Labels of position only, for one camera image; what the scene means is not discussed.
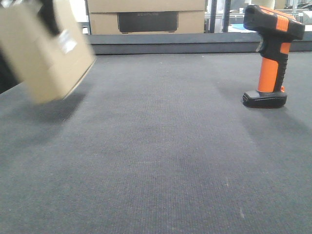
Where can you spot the brown cardboard package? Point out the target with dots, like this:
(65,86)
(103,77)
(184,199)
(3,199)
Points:
(51,67)

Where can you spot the orange black barcode scanner gun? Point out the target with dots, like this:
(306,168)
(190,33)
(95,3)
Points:
(277,31)

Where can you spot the large cardboard box background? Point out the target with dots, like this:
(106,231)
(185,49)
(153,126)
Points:
(115,17)

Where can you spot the metal shelving in background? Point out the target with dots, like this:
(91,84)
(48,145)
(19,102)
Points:
(228,15)

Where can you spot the dark conveyor end rail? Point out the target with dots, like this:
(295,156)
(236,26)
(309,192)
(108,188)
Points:
(127,44)

